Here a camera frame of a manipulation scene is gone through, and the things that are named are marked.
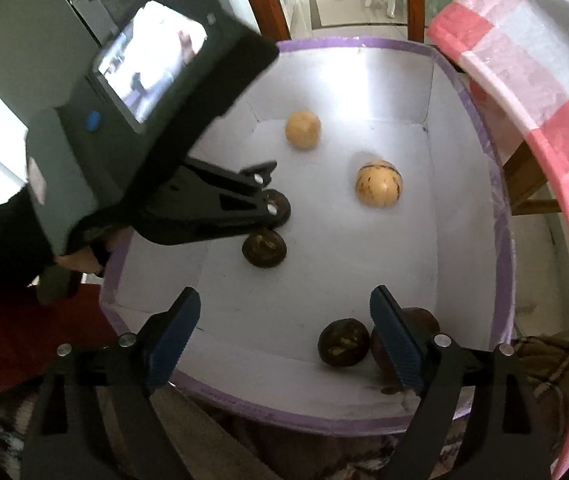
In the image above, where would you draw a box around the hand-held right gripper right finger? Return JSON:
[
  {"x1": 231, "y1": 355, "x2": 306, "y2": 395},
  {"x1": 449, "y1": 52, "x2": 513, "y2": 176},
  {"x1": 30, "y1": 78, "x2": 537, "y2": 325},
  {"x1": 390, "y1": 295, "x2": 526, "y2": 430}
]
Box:
[{"x1": 369, "y1": 285, "x2": 551, "y2": 480}]

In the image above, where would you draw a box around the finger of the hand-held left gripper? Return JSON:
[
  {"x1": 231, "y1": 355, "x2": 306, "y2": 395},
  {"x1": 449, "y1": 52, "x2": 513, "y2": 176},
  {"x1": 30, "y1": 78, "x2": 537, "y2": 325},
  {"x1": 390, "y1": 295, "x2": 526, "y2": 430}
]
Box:
[
  {"x1": 134, "y1": 187, "x2": 290, "y2": 247},
  {"x1": 179, "y1": 157, "x2": 278, "y2": 196}
]

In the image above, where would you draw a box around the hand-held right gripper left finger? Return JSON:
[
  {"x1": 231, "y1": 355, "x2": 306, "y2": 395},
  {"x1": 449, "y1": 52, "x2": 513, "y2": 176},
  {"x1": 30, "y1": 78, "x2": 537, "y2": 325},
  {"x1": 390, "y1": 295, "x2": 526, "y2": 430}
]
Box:
[{"x1": 23, "y1": 286, "x2": 202, "y2": 480}]

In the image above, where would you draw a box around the dark red fruit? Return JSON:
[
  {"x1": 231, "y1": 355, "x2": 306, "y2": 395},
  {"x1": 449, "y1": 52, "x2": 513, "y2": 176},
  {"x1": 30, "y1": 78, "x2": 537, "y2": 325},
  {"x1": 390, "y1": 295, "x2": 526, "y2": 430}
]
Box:
[{"x1": 369, "y1": 307, "x2": 441, "y2": 391}]

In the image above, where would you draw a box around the dark brown water chestnut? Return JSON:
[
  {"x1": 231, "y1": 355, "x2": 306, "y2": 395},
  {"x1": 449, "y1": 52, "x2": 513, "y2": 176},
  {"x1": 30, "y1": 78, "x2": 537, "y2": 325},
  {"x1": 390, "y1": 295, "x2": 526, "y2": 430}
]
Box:
[
  {"x1": 318, "y1": 320, "x2": 371, "y2": 368},
  {"x1": 242, "y1": 227, "x2": 287, "y2": 267}
]

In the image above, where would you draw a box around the small dark water chestnut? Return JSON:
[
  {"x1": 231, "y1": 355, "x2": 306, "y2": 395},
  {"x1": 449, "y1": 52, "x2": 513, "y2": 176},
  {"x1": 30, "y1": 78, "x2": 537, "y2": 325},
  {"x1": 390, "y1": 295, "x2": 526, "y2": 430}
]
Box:
[{"x1": 264, "y1": 190, "x2": 292, "y2": 228}]

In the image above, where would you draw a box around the round yellow fruit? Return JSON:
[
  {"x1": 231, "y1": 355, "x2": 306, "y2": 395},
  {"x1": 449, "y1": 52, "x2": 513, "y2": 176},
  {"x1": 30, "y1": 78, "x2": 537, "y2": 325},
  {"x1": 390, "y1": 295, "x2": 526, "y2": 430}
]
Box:
[{"x1": 285, "y1": 110, "x2": 322, "y2": 151}]

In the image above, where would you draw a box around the white box purple rim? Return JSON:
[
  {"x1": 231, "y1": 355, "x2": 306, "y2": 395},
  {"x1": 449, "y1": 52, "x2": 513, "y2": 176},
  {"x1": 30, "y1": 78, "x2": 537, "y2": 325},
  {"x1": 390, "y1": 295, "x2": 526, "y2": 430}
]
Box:
[{"x1": 99, "y1": 36, "x2": 517, "y2": 436}]

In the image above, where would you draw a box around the striped yellow pepino melon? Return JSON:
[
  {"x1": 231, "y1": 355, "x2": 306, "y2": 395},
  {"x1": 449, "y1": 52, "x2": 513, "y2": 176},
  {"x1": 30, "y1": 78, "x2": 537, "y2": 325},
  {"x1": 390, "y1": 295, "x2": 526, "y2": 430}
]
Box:
[{"x1": 355, "y1": 159, "x2": 404, "y2": 207}]

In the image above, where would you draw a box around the person's left hand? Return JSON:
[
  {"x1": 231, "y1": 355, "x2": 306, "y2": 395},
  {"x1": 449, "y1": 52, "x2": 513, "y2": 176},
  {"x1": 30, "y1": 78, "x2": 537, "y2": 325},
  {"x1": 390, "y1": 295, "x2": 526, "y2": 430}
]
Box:
[{"x1": 39, "y1": 220, "x2": 115, "y2": 277}]

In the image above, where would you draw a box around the patterned rug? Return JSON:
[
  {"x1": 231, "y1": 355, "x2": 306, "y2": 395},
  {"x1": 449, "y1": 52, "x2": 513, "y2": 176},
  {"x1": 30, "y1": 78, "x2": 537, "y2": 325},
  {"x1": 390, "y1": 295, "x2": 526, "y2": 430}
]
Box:
[{"x1": 0, "y1": 335, "x2": 569, "y2": 480}]

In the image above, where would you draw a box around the grey refrigerator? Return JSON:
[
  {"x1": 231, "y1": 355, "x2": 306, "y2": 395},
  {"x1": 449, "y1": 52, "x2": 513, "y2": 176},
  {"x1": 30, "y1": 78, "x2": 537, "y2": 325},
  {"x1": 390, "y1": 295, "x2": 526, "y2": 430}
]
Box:
[{"x1": 0, "y1": 0, "x2": 130, "y2": 196}]

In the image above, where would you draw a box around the dark red cloth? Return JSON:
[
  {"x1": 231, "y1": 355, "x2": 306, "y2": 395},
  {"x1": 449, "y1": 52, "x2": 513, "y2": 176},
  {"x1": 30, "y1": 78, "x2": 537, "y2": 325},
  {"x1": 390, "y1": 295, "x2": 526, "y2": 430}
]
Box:
[{"x1": 0, "y1": 175, "x2": 120, "y2": 401}]

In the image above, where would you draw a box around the wooden table leg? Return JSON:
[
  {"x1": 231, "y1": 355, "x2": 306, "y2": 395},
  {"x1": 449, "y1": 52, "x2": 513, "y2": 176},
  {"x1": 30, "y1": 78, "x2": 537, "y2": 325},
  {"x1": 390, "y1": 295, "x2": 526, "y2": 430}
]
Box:
[{"x1": 502, "y1": 135, "x2": 563, "y2": 216}]

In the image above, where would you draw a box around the red white checked tablecloth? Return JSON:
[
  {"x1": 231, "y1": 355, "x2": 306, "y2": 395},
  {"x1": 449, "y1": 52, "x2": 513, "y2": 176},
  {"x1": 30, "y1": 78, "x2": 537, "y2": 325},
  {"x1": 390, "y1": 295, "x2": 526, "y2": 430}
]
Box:
[{"x1": 425, "y1": 0, "x2": 569, "y2": 480}]

